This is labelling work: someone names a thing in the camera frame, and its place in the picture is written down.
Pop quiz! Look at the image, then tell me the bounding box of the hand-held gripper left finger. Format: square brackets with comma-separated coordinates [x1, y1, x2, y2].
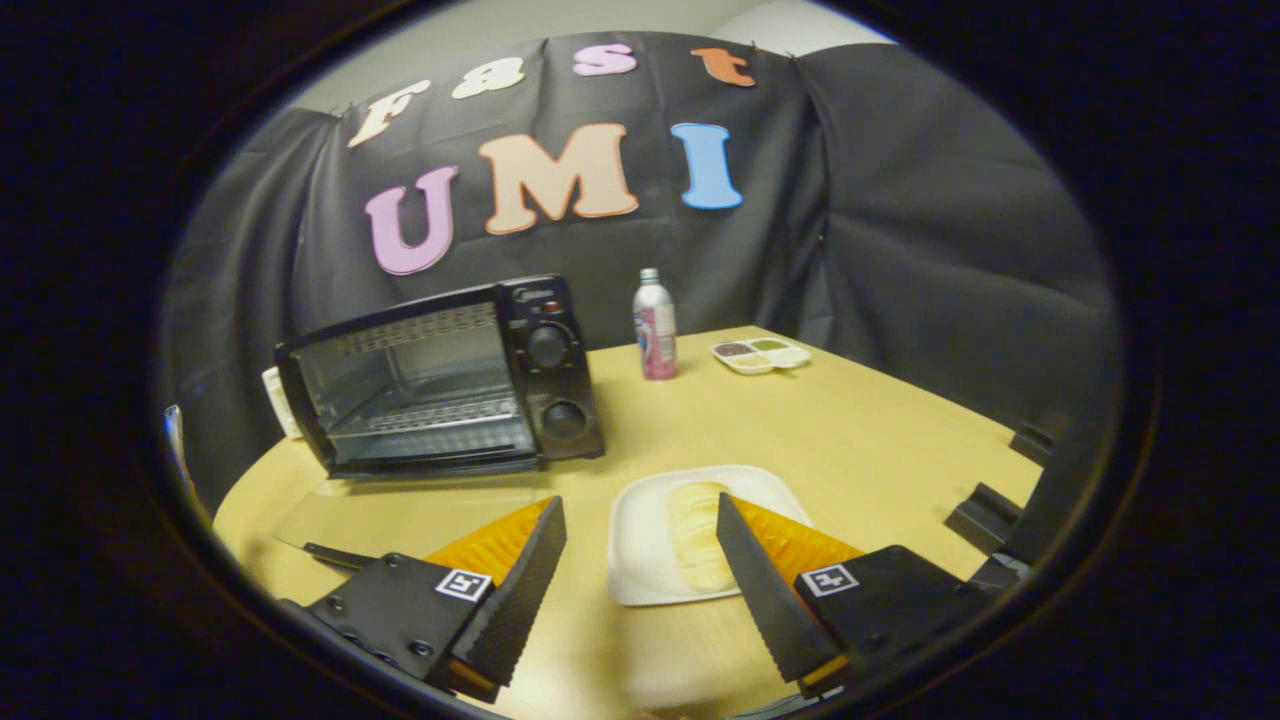
[280, 496, 568, 704]

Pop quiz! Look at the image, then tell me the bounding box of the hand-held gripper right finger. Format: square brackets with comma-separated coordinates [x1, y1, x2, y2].
[716, 492, 1003, 699]

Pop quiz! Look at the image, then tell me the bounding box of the spiral bread roll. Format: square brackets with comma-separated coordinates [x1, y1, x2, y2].
[667, 482, 737, 593]

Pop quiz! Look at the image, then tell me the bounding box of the black toaster oven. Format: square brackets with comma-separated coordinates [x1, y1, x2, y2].
[272, 275, 607, 573]

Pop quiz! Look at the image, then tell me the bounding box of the white toaster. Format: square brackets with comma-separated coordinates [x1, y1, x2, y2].
[261, 366, 302, 440]

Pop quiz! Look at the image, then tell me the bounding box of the white square plate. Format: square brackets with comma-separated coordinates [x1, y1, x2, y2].
[608, 465, 813, 607]

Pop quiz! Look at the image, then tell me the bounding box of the black chair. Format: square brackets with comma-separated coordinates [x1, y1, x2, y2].
[944, 424, 1057, 593]

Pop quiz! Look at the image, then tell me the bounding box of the white divided sauce dish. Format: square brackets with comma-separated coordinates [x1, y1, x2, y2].
[711, 337, 812, 376]

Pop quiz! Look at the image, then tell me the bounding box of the pink and white bottle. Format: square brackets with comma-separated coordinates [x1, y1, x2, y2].
[632, 268, 679, 381]

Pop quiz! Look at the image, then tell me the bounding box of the black backdrop cloth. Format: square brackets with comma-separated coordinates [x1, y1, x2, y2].
[160, 30, 1121, 511]

